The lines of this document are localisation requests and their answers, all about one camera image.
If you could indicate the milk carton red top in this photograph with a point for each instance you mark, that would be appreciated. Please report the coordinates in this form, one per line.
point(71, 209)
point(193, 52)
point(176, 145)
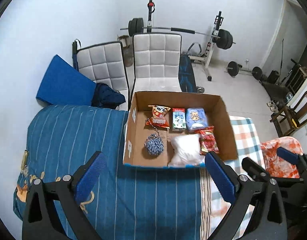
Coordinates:
point(178, 119)

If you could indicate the blue cartoon tissue pack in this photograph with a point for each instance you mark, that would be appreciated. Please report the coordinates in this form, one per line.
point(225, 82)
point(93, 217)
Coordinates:
point(196, 119)

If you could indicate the blue white yarn ball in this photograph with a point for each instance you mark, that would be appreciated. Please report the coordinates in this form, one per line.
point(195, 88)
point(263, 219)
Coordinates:
point(154, 143)

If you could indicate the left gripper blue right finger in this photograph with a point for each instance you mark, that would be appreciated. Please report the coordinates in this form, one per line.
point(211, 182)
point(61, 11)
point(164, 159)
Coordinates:
point(223, 176)

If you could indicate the left white quilted chair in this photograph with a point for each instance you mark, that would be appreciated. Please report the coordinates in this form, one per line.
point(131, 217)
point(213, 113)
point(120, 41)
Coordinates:
point(103, 63)

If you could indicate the white quilted chair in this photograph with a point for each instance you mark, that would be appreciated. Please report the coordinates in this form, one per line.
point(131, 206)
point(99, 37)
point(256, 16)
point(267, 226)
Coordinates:
point(156, 62)
point(103, 63)

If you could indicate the red floral wet wipes pack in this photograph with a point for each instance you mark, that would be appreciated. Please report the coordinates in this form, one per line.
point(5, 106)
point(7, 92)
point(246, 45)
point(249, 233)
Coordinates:
point(207, 140)

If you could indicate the barbell on rack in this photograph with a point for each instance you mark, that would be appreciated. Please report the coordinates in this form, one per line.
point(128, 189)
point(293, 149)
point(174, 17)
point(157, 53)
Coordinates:
point(223, 38)

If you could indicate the white soft plastic pack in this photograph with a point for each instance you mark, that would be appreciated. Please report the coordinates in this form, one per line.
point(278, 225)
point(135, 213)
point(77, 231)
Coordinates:
point(186, 151)

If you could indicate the dark blue jacket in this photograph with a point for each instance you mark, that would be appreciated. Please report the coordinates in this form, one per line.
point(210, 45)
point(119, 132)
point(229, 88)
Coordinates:
point(105, 97)

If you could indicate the wooden chair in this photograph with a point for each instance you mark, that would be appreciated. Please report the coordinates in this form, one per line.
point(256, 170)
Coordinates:
point(293, 117)

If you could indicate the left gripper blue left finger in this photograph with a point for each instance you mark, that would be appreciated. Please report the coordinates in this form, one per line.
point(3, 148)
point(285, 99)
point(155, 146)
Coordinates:
point(87, 175)

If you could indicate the white squat rack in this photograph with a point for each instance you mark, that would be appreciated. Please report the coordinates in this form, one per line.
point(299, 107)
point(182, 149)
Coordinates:
point(203, 58)

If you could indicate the blue foam mat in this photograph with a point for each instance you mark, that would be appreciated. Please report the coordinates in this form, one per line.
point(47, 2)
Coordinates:
point(63, 85)

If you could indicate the right white quilted chair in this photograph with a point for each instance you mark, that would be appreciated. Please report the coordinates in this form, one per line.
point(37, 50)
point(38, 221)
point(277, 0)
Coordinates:
point(156, 62)

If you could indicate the black blue weight bench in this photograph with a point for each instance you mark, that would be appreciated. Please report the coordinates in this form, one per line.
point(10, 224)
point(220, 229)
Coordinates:
point(186, 75)

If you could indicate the floor dumbbell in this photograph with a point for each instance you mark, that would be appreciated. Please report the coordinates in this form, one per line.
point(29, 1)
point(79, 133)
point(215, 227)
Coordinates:
point(234, 68)

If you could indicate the blue striped bed sheet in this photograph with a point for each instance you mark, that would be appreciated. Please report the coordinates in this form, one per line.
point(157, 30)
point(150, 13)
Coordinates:
point(129, 203)

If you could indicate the orange snack bag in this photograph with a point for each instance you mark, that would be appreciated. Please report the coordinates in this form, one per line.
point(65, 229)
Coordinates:
point(158, 118)

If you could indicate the cardboard box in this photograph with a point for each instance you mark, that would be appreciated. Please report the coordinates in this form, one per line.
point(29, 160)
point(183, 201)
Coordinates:
point(136, 155)

